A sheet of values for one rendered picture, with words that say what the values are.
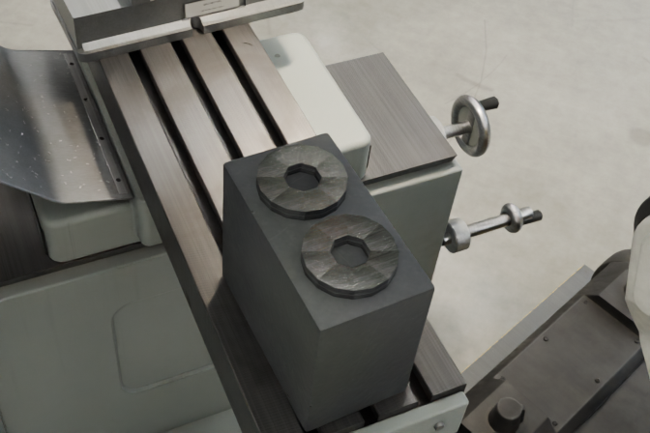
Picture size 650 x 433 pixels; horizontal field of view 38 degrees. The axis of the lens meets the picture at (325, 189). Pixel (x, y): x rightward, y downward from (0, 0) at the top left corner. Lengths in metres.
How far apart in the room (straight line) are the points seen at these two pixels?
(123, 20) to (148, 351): 0.56
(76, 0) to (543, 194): 1.56
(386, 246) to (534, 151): 1.84
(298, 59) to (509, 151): 1.24
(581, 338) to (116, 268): 0.73
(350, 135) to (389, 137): 0.15
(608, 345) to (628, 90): 1.53
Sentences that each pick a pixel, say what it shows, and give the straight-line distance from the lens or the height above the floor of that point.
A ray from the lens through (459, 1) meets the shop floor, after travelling 3.16.
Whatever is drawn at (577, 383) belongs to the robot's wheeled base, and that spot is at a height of 0.59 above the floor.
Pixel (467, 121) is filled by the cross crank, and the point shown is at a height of 0.66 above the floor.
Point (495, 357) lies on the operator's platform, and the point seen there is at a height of 0.40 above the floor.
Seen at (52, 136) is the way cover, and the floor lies 0.89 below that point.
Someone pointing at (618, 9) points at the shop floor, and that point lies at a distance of 3.32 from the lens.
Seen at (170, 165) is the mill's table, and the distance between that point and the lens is 1.20.
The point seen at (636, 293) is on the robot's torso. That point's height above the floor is 0.92.
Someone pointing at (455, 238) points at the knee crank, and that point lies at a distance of 1.69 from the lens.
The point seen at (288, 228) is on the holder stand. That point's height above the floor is 1.13.
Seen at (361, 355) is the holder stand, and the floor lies 1.06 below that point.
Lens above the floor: 1.82
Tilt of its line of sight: 48 degrees down
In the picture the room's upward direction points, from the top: 7 degrees clockwise
